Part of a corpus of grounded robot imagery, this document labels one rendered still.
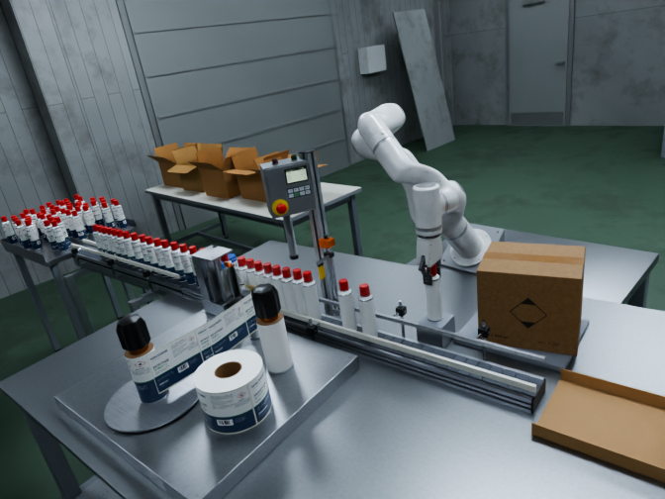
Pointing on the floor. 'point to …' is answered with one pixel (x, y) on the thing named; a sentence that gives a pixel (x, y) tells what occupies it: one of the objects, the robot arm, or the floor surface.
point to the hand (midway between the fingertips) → (431, 275)
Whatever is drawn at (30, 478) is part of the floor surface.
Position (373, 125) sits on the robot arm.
